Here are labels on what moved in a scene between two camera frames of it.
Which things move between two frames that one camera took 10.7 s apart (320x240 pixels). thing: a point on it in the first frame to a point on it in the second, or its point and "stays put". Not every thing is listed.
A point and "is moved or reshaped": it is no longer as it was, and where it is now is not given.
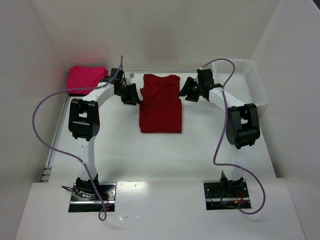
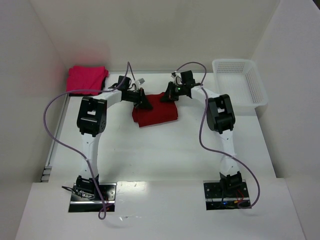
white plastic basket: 245,86 stays put
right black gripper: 191,90 to 170,90
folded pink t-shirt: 85,76 stays put
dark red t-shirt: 160,110 is moved or reshaped
